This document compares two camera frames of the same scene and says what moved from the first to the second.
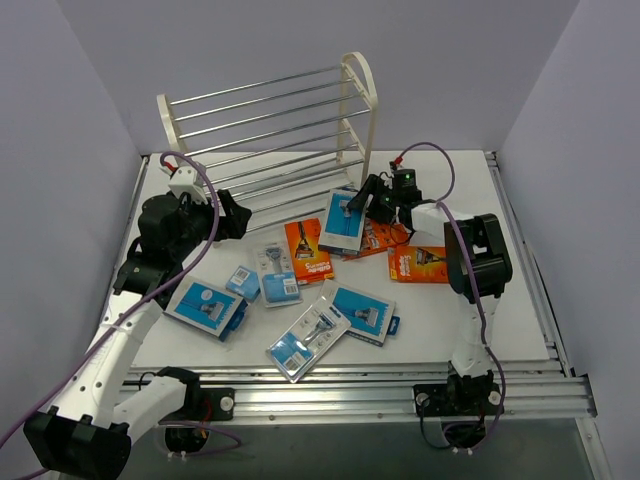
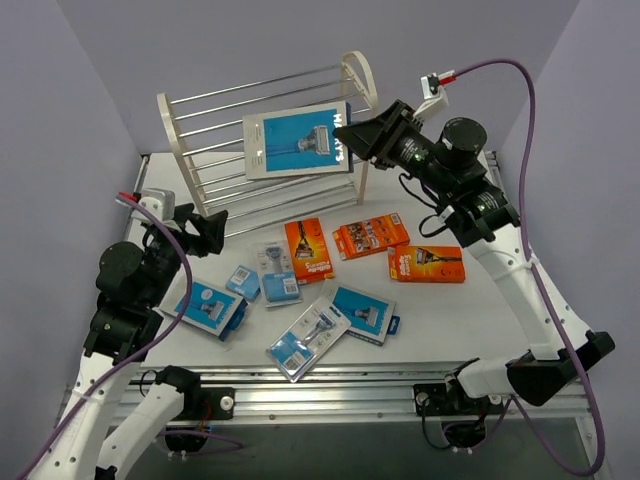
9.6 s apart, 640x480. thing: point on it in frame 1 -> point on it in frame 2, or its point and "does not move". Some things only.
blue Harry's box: x=342 y=228 -> x=297 y=142
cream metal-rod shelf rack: x=284 y=148 does not move
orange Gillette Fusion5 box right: x=418 y=263 does not move
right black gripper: x=377 y=198 -> x=391 y=138
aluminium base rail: x=373 y=393 does not move
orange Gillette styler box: x=378 y=235 does not move
